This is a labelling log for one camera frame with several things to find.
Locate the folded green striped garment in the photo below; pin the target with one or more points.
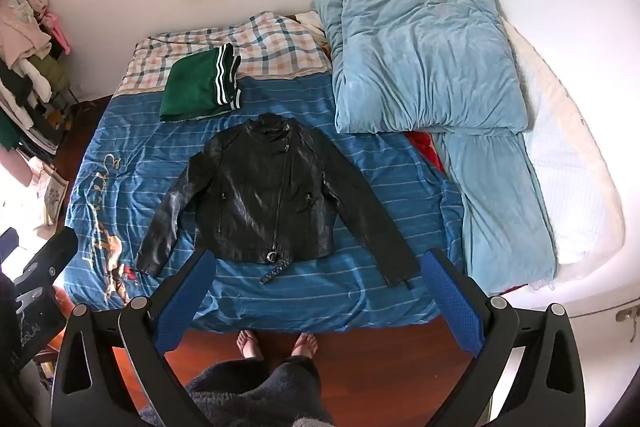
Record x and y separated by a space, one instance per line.
192 87

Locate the person's foot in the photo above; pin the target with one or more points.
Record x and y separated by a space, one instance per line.
305 346
248 344

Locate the red cloth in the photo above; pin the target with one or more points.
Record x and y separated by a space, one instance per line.
425 144

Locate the person's left foot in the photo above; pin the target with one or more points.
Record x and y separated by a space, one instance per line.
248 344

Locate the plaid checkered blanket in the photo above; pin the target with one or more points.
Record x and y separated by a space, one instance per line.
280 47

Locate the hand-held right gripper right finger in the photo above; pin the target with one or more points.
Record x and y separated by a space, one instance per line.
452 307

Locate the beige printed tote bag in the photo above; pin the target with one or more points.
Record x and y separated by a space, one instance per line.
50 192

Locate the light blue duvet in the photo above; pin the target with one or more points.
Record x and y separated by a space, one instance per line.
425 57

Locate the black leather jacket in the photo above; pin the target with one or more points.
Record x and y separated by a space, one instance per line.
260 197

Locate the pink clothes hanger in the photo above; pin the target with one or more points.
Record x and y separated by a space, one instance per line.
59 34

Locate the blue striped bed sheet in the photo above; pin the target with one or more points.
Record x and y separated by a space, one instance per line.
150 137

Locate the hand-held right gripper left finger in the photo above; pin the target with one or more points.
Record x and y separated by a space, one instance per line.
185 302

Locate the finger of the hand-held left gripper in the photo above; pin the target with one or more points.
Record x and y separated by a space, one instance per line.
52 257

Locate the rack of hanging clothes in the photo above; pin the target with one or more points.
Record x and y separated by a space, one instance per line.
25 72

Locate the white quilted mattress pad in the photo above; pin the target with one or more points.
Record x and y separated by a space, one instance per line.
565 167

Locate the person's right foot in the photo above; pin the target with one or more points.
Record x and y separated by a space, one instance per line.
305 346

